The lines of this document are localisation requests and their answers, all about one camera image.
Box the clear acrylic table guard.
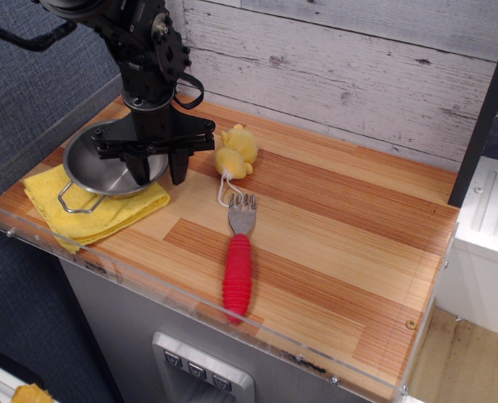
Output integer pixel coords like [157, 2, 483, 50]
[0, 51, 465, 401]

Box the black right vertical post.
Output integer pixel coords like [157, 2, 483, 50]
[448, 61, 498, 207]

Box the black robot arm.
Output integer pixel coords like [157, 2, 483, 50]
[41, 1, 215, 185]

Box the red handled metal fork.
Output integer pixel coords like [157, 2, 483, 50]
[223, 194, 257, 324]

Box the white ridged appliance top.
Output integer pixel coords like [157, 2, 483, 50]
[457, 157, 498, 253]

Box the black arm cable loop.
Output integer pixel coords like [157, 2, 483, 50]
[172, 71, 206, 109]

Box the grey toy cabinet front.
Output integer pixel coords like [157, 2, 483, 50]
[61, 261, 363, 402]

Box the black braided cable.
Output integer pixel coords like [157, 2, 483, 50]
[0, 16, 78, 54]

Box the small steel pot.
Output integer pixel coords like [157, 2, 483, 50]
[58, 119, 168, 213]

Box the silver button control panel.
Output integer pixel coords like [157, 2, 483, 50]
[152, 331, 256, 403]

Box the yellow object at corner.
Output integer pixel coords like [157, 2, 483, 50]
[10, 384, 55, 403]

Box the yellow plush duck toy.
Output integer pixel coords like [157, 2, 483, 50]
[214, 124, 259, 180]

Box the yellow folded cloth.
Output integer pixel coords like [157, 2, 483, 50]
[24, 165, 170, 254]

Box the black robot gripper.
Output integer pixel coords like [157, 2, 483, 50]
[91, 100, 216, 186]

